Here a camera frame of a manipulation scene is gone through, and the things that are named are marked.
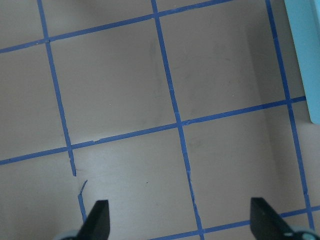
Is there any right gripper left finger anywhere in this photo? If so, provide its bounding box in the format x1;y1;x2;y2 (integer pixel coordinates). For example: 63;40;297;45
75;200;111;240

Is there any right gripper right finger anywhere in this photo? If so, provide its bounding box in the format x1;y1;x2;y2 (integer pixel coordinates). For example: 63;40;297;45
250;197;302;240

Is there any light blue plastic bin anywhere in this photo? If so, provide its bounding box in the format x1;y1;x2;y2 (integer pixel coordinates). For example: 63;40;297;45
284;0;320;125

